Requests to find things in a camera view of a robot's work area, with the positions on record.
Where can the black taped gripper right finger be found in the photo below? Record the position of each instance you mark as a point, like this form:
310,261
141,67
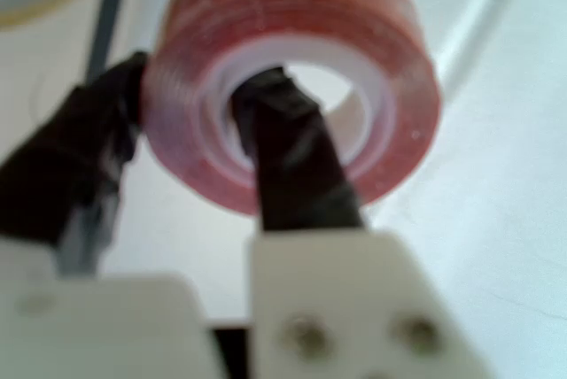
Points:
301,175

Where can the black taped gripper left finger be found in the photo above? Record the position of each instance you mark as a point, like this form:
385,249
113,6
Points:
66,175

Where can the red tape roll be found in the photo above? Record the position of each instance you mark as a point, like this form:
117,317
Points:
310,11

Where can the black tape strip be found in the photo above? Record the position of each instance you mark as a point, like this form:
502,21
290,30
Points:
108,16

